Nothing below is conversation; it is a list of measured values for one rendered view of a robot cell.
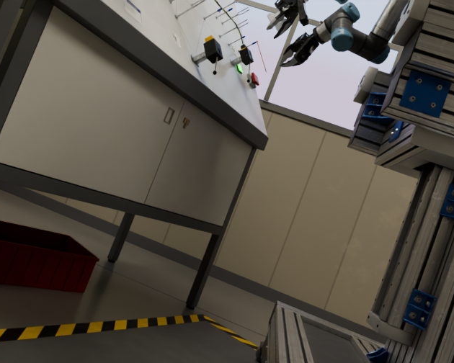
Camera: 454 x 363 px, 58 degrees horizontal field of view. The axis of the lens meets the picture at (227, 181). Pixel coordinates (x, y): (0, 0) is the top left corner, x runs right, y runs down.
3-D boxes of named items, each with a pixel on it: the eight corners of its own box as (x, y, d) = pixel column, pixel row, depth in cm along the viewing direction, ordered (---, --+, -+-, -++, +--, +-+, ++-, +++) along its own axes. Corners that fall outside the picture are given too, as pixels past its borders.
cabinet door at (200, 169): (223, 227, 187) (254, 147, 189) (145, 204, 140) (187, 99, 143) (219, 225, 188) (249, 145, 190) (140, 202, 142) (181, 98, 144)
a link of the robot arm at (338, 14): (348, 9, 143) (349, -4, 148) (323, 27, 150) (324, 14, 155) (362, 24, 146) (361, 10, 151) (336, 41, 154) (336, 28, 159)
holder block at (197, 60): (194, 79, 138) (220, 66, 134) (189, 50, 143) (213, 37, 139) (202, 85, 142) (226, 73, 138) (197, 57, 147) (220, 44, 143)
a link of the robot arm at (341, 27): (366, 45, 140) (365, 26, 147) (339, 30, 138) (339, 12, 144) (352, 60, 147) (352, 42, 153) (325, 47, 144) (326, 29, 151)
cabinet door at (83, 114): (144, 204, 141) (185, 99, 143) (-11, 159, 94) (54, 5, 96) (140, 202, 142) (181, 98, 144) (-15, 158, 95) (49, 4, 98)
